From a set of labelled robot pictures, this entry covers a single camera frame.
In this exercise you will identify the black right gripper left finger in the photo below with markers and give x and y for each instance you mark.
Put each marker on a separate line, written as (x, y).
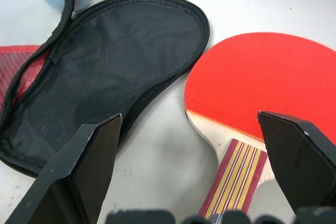
(78, 169)

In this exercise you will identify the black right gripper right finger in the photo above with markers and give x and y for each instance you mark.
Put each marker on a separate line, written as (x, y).
(302, 161)

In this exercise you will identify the red table tennis paddle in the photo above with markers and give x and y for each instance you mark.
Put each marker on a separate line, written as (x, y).
(262, 77)

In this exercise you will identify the red black mesh bag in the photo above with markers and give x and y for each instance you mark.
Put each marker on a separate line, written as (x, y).
(118, 51)

